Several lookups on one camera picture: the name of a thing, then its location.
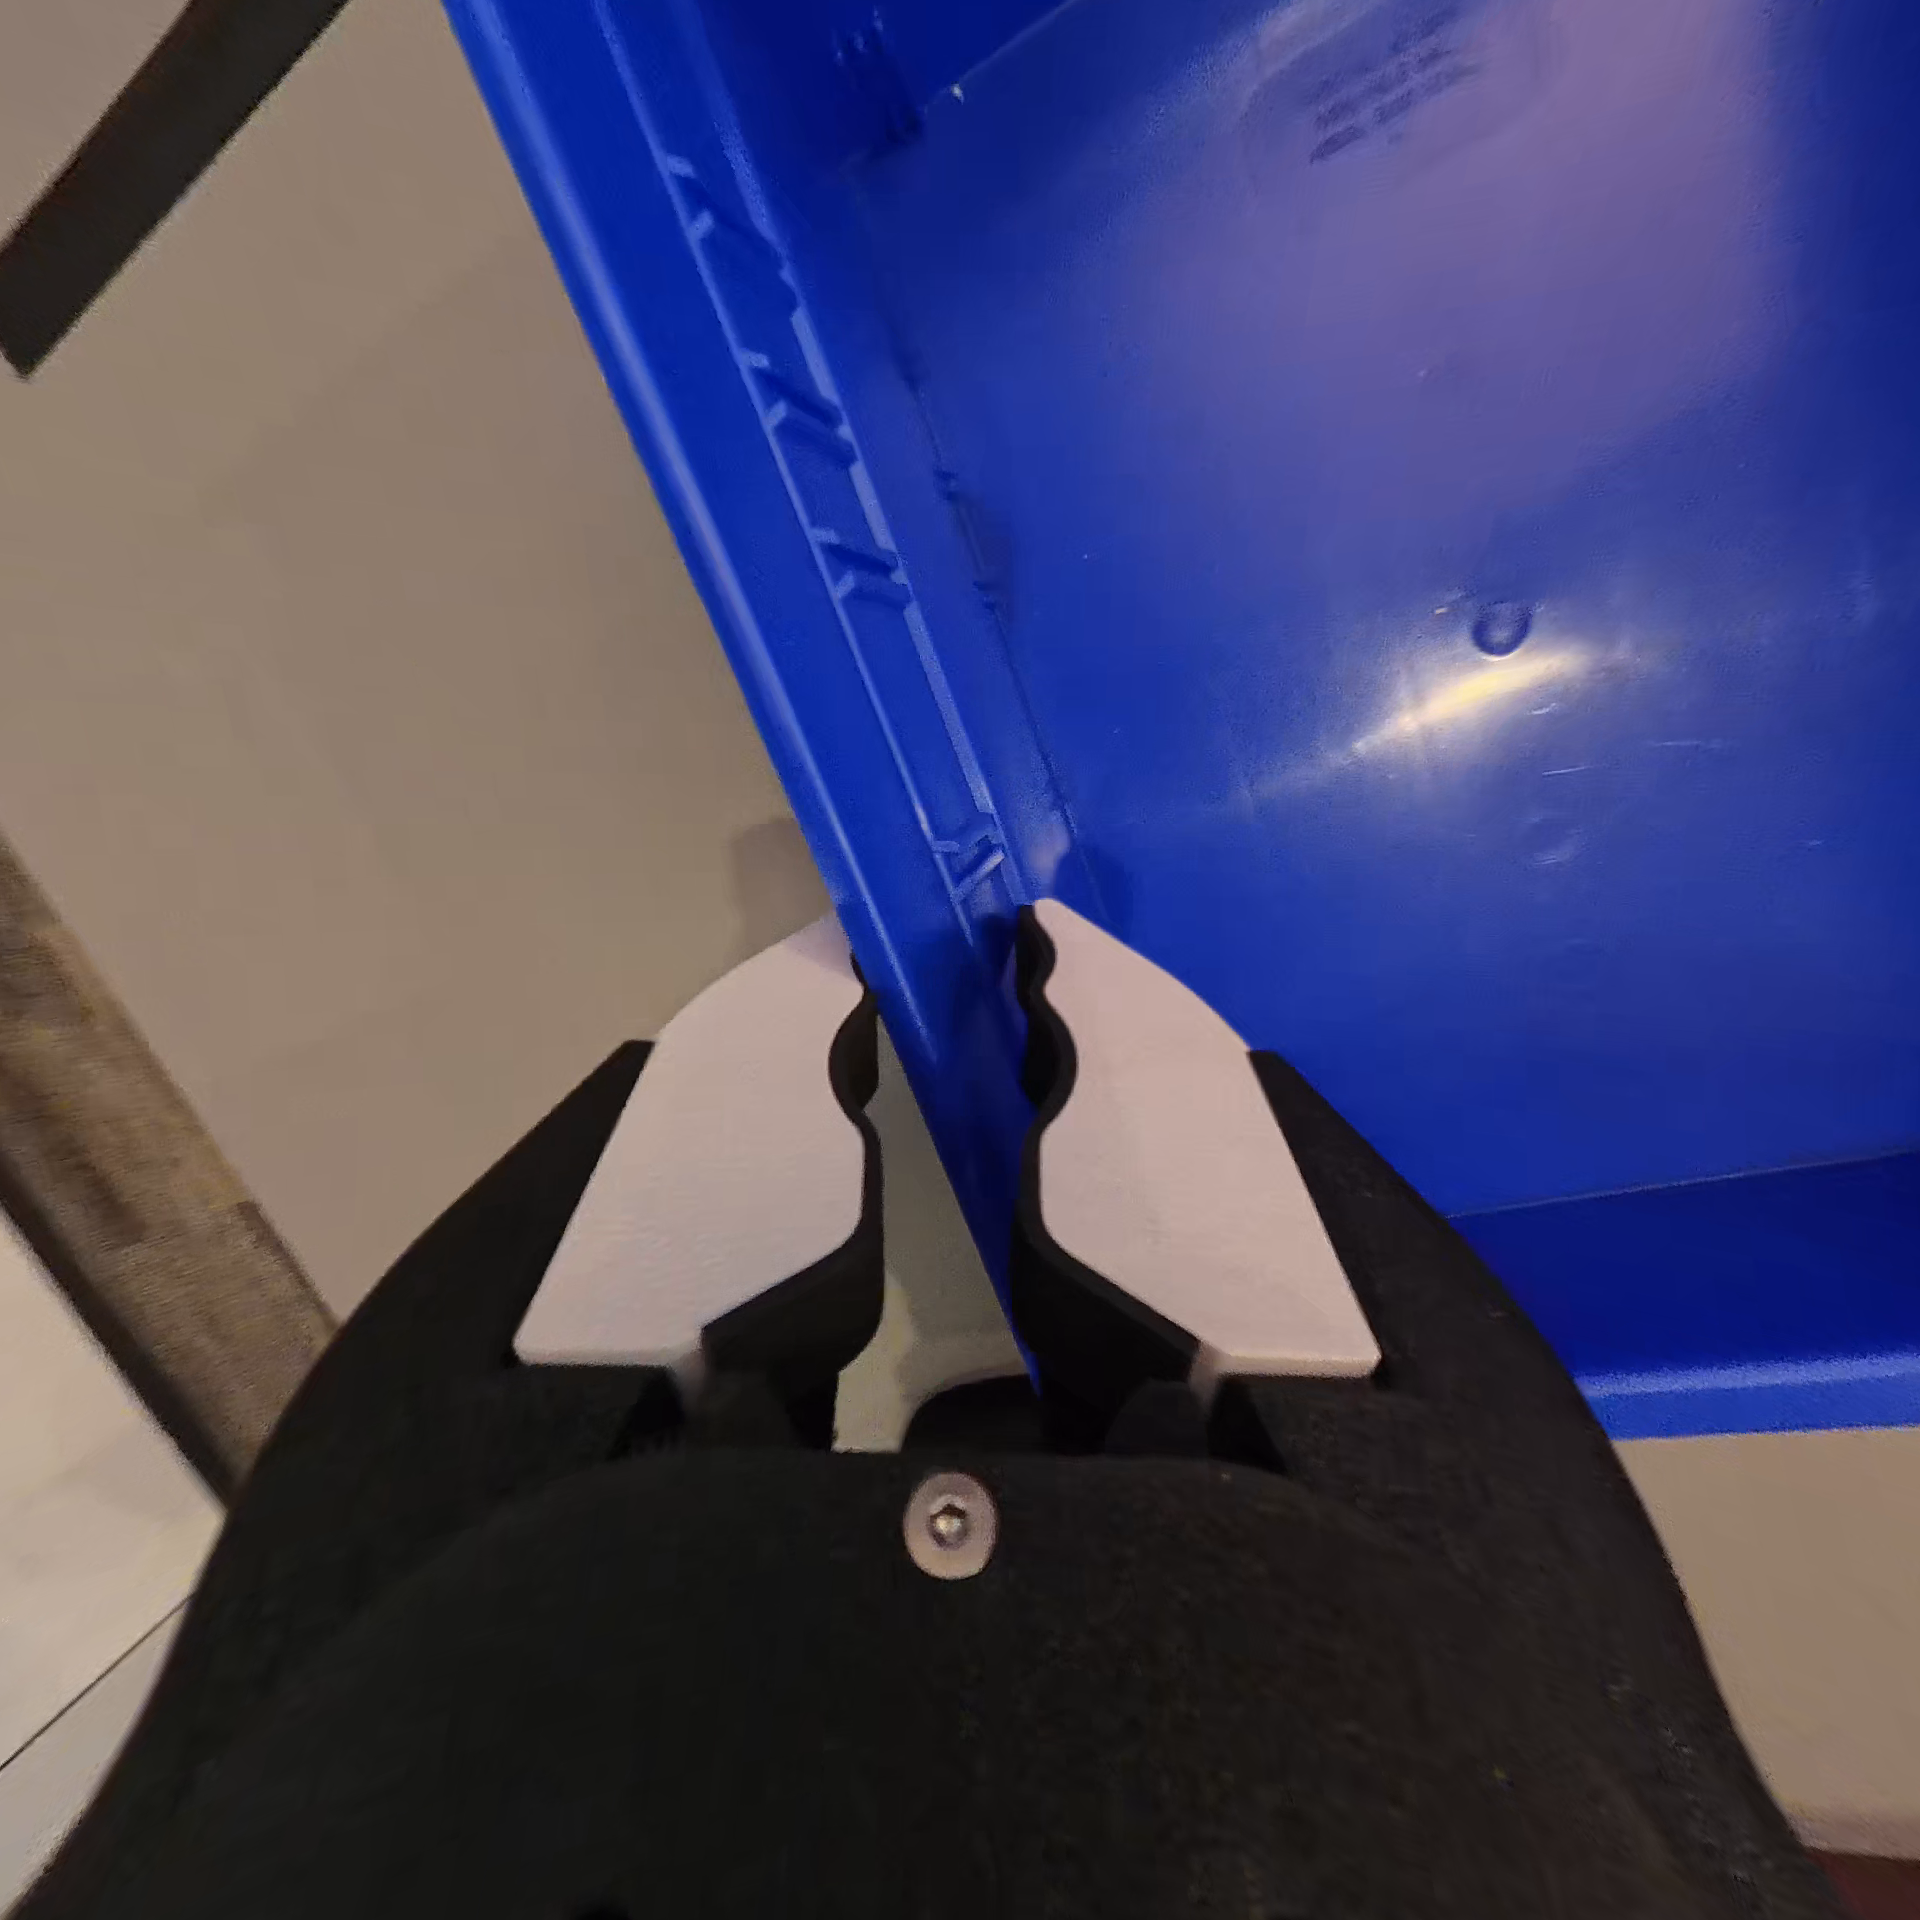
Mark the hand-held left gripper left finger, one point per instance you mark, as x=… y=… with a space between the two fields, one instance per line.
x=697 y=1201

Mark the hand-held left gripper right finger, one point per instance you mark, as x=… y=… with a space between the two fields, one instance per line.
x=1196 y=1201

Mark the blue plastic bin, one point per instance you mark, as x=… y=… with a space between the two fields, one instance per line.
x=1441 y=450

